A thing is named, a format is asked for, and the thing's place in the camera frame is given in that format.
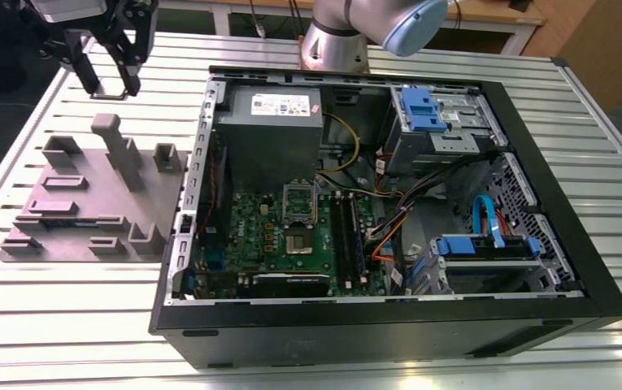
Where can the black RAM slot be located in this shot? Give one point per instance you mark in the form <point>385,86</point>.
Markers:
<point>356,235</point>
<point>339,235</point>

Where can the black open PC case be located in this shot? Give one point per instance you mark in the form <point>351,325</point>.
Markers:
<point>343,337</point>

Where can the grey parts rack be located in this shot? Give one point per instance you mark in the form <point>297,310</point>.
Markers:
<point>99,195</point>

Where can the metal disk bay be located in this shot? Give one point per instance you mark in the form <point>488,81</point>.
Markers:
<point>495,265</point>

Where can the black graphics card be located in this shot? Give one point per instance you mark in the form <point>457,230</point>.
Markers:
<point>288,284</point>

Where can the metal drive cage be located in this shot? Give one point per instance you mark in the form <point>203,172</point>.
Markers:
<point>451,146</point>

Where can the RAM stick with gold contacts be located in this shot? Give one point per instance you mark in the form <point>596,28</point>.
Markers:
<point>68,222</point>

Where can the blue plastic drive latch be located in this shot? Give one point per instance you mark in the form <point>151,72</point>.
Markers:
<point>421,109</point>

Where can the CPU socket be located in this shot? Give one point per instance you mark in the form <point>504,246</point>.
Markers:
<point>300,243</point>

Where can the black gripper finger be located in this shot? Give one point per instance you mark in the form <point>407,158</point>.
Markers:
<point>73,44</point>
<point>131,61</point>

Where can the grey power supply unit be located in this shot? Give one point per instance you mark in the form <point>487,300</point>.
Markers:
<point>267,150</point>

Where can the green motherboard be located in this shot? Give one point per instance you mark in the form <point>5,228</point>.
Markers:
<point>256,252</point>

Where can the brown wooden cabinet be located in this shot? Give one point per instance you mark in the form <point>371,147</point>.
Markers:
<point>603,40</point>

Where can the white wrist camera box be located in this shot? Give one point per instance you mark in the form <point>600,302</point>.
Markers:
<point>65,10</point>

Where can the hard disk in blue carrier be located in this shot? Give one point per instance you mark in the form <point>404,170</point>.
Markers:
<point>459,245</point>

